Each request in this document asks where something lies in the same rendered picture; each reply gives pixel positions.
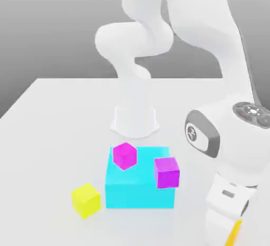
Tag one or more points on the large cyan box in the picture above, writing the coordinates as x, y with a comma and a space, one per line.
130, 194

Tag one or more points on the small purple cube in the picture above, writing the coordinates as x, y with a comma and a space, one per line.
167, 174

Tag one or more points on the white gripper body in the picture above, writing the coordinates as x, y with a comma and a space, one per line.
217, 229

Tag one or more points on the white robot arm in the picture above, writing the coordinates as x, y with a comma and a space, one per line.
196, 28

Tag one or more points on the small yellow cube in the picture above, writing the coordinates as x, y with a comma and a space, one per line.
86, 200

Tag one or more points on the small magenta cube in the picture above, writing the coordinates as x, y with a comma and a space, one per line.
124, 156

